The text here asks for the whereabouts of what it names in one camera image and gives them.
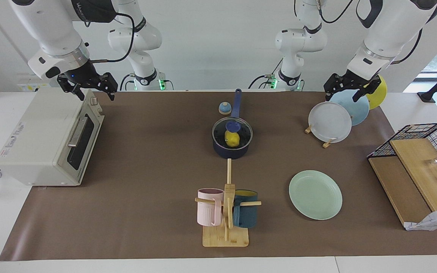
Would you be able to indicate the grey plate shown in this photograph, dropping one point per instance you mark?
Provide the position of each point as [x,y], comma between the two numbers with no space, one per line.
[328,123]

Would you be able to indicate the dark blue mug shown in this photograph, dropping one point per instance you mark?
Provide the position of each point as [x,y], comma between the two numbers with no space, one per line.
[247,216]

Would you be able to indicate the brown table mat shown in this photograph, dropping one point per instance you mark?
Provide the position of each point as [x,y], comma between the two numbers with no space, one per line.
[146,189]

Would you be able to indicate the light blue plate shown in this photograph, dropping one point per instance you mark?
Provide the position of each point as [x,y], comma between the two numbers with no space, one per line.
[357,112]

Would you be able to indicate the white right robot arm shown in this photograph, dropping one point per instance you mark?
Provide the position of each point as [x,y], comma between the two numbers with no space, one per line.
[47,26]

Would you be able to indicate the green plate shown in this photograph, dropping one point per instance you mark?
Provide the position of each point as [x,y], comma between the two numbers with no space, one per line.
[315,195]

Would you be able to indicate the glass lid blue knob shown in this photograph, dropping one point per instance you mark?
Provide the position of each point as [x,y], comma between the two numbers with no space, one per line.
[243,140]

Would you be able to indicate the yellow potato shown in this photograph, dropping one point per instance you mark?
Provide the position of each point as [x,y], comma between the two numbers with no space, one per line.
[233,139]

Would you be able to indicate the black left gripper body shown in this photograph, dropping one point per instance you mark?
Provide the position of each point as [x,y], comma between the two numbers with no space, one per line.
[349,81]

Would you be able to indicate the white wall socket box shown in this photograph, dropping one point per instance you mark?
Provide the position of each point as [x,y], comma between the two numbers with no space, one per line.
[32,81]

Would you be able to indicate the wooden mug tree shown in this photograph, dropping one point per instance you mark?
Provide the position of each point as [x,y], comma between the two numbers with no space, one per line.
[226,239]

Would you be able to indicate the wooden plate rack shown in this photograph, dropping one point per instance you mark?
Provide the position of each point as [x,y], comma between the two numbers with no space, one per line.
[327,144]

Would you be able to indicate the pink mug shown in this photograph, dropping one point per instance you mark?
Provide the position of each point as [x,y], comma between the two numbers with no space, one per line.
[205,210]

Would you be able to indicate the yellow plate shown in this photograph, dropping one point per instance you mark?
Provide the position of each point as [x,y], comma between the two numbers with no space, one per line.
[379,94]

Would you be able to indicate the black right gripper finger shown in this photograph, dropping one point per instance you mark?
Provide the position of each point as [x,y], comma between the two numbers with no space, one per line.
[79,93]
[112,93]

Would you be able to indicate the wooden shelf boards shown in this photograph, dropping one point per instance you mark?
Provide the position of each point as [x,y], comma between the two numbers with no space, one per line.
[396,182]

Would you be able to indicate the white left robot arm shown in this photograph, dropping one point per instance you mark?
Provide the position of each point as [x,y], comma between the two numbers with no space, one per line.
[389,30]

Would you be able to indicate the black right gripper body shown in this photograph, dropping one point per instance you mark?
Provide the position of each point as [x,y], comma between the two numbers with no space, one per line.
[82,76]

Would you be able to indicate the beige toaster oven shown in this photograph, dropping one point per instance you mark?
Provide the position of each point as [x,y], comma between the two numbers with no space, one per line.
[32,144]

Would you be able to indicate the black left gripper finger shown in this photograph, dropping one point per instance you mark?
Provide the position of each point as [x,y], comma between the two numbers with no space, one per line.
[358,94]
[330,94]

